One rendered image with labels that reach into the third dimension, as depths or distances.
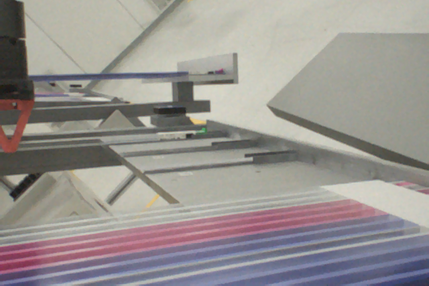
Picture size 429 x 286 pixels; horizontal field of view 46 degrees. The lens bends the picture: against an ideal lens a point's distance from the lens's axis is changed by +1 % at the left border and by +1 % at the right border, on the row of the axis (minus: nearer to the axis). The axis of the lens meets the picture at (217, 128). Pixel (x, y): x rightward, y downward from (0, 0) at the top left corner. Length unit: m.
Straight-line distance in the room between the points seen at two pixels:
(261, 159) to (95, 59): 7.79
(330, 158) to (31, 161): 0.48
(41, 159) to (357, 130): 0.50
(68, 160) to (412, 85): 0.56
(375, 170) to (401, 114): 0.30
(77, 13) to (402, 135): 7.76
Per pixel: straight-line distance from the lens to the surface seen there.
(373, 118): 0.82
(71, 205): 1.66
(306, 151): 0.59
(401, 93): 0.84
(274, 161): 0.60
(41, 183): 1.98
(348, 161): 0.53
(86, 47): 8.32
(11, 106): 0.73
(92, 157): 0.85
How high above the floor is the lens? 1.01
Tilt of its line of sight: 20 degrees down
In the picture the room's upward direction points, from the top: 43 degrees counter-clockwise
